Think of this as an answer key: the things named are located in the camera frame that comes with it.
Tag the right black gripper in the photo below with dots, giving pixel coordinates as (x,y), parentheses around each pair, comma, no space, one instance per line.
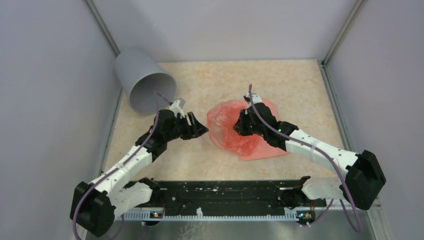
(239,126)

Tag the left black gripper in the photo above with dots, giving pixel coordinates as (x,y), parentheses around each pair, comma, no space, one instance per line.
(195,129)

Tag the translucent red trash bag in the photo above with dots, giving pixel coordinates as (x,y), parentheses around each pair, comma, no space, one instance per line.
(220,122)

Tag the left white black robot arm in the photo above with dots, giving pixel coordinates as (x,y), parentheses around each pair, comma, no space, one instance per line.
(96,205)

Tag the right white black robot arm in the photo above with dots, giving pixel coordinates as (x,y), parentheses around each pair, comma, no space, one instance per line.
(359,176)

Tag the flat pink trash bag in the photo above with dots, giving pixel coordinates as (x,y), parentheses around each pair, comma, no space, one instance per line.
(268,149)

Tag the grey plastic trash bin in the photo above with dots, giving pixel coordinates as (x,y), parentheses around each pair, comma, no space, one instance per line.
(141,77)

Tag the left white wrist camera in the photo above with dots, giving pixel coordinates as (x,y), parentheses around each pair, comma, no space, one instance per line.
(177,108)

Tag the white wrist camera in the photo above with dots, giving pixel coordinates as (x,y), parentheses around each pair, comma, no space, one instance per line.
(251,100)
(177,108)

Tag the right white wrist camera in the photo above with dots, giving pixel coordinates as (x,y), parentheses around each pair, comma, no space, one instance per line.
(251,100)

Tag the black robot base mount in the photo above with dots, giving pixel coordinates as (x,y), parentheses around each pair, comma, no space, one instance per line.
(238,199)

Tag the white toothed cable rail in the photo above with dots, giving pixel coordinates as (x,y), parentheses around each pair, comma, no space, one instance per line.
(157,215)

